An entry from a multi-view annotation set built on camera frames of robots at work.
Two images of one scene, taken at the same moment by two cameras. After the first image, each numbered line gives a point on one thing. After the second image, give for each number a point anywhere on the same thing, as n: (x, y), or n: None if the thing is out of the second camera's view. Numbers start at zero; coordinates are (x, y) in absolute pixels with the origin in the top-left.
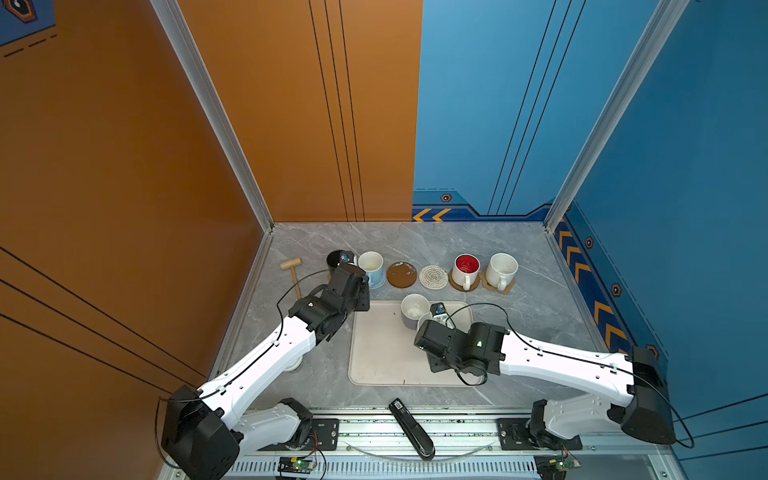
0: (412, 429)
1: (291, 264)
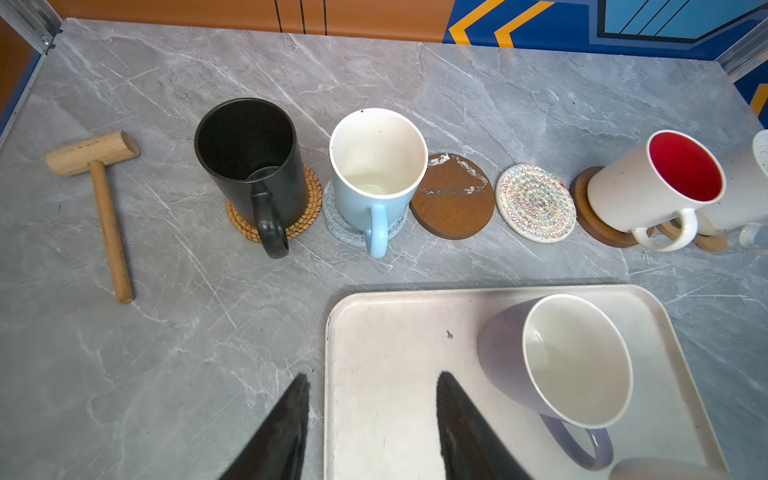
0: None
1: (110, 148)
